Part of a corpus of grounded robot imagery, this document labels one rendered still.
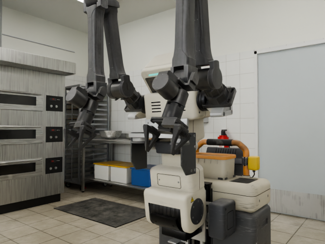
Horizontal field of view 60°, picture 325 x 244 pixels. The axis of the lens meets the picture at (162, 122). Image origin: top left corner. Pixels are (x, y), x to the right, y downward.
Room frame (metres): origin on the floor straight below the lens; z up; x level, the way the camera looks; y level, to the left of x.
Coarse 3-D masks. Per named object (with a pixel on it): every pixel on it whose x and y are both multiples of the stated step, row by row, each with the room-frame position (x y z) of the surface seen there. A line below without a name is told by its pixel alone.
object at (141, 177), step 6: (132, 168) 4.15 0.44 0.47; (144, 168) 4.03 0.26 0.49; (150, 168) 4.03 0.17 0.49; (132, 174) 4.16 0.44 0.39; (138, 174) 4.09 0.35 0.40; (144, 174) 4.02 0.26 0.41; (132, 180) 4.16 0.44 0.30; (138, 180) 4.09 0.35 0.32; (144, 180) 4.02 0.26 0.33; (150, 180) 3.98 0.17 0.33; (144, 186) 4.03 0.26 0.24
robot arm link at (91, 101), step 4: (88, 96) 1.10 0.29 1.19; (88, 100) 1.11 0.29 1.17; (92, 100) 1.11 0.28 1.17; (88, 104) 1.10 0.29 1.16; (92, 104) 1.10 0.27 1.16; (96, 104) 1.12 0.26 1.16; (84, 108) 1.09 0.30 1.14; (88, 108) 1.09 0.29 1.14; (92, 108) 1.10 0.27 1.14; (96, 108) 1.12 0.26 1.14; (88, 112) 1.10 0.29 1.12; (92, 112) 1.10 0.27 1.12
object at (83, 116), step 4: (80, 112) 1.09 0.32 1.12; (84, 112) 1.09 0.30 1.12; (80, 116) 1.08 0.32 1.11; (84, 116) 1.08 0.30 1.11; (88, 116) 1.09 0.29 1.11; (92, 116) 1.10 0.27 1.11; (76, 120) 1.09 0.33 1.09; (80, 120) 1.07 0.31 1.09; (84, 120) 1.08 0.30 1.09; (88, 120) 1.08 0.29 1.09; (68, 124) 1.10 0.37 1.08; (72, 124) 1.09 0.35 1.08; (84, 124) 1.04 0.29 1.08; (88, 124) 1.06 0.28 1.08; (92, 128) 1.07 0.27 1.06
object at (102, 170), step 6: (102, 162) 4.78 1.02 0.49; (108, 162) 4.78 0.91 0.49; (114, 162) 4.78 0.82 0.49; (120, 162) 4.78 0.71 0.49; (126, 162) 4.79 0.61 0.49; (96, 168) 4.67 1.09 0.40; (102, 168) 4.57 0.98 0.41; (108, 168) 4.50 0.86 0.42; (96, 174) 4.67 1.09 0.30; (102, 174) 4.57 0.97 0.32; (108, 174) 4.50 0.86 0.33; (108, 180) 4.50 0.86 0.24
